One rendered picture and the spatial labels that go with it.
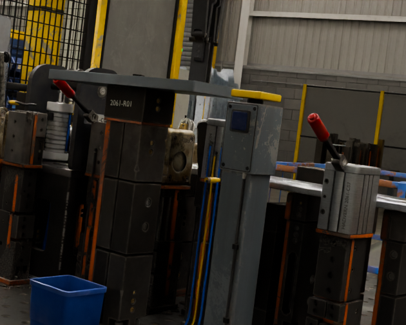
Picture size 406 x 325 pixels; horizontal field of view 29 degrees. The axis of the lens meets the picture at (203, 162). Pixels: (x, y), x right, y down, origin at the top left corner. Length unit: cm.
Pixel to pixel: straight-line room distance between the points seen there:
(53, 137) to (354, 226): 74
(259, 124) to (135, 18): 392
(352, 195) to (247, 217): 19
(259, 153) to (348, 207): 19
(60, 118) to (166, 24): 371
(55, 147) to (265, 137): 65
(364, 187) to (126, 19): 382
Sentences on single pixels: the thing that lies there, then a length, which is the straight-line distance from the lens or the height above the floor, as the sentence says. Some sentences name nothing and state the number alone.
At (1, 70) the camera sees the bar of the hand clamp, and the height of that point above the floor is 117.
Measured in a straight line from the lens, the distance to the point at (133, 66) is 514.
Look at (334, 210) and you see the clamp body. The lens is 134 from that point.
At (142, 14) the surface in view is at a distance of 519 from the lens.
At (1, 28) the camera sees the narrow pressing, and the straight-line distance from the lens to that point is 244.
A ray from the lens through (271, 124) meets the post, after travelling 127.
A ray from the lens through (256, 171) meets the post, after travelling 125.
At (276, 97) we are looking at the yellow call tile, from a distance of 128.
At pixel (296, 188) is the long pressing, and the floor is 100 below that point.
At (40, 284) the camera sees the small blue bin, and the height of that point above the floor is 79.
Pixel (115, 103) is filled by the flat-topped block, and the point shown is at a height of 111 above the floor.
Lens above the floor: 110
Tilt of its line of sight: 3 degrees down
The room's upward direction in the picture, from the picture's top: 7 degrees clockwise
